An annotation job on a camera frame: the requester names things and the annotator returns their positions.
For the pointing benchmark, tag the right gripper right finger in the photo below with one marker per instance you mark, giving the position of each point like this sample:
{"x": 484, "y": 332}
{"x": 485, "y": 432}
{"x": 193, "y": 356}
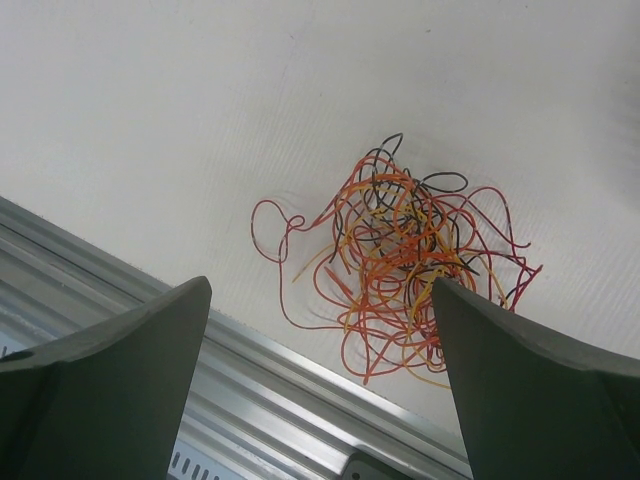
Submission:
{"x": 534, "y": 403}

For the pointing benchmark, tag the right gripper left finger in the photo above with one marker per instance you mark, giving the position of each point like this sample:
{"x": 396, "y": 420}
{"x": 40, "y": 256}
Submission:
{"x": 105, "y": 402}

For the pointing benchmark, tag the aluminium rail frame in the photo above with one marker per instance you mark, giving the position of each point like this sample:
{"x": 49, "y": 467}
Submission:
{"x": 255, "y": 407}

